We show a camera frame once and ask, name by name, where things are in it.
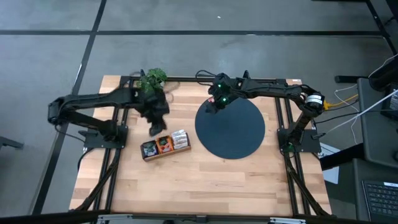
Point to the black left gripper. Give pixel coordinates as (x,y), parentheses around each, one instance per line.
(152,107)

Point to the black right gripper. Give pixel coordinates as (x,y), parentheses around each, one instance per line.
(224,90)

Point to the dark blue tea packet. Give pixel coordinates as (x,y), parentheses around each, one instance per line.
(150,149)

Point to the wooden compartment tray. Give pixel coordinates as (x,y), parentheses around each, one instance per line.
(164,156)

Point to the dark blue round placemat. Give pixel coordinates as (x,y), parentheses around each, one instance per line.
(233,133)

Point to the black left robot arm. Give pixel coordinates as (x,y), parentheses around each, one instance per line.
(93,99)

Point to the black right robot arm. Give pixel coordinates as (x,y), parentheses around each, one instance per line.
(270,88)

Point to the green potted plant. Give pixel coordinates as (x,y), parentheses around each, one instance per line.
(154,77)

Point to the white paper sheet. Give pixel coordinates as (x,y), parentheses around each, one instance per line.
(329,169)

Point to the black stand foot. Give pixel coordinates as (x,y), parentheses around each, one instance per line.
(9,143)

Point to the grey desk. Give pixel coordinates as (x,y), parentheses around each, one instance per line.
(376,133)

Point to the black box device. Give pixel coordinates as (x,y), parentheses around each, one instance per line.
(385,73)

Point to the dark grey laptop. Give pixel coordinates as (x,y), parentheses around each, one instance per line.
(381,199)

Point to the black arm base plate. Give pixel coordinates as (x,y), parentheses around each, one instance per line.
(312,146)
(93,143)

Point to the black camera mount beam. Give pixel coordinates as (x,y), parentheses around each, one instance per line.
(46,216)

